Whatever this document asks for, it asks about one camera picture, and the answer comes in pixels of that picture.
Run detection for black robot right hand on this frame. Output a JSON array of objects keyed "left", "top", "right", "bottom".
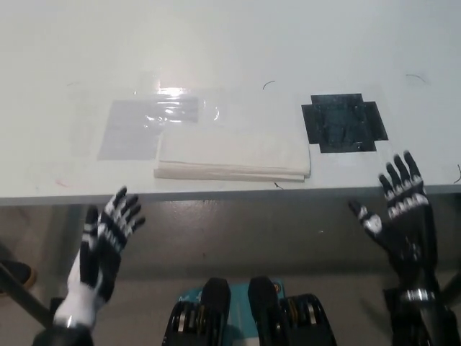
[{"left": 347, "top": 150, "right": 439, "bottom": 301}]

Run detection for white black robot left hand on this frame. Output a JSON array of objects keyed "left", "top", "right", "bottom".
[{"left": 53, "top": 185, "right": 147, "bottom": 327}]

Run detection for white napkin stack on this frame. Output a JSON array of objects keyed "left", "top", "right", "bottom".
[{"left": 153, "top": 126, "right": 313, "bottom": 183}]

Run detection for black robot legs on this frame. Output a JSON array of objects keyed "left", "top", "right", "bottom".
[{"left": 164, "top": 276, "right": 338, "bottom": 346}]

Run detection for dark shoe with tan sole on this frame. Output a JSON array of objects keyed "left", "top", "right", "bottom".
[{"left": 0, "top": 259, "right": 39, "bottom": 296}]

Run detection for black tape patch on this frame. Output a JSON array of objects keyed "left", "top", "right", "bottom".
[{"left": 300, "top": 93, "right": 390, "bottom": 154}]

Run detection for clear plastic sheet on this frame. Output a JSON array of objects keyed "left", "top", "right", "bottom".
[{"left": 68, "top": 71, "right": 224, "bottom": 159}]

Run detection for black metal frame bar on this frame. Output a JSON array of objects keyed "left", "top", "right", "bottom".
[{"left": 0, "top": 263, "right": 70, "bottom": 327}]

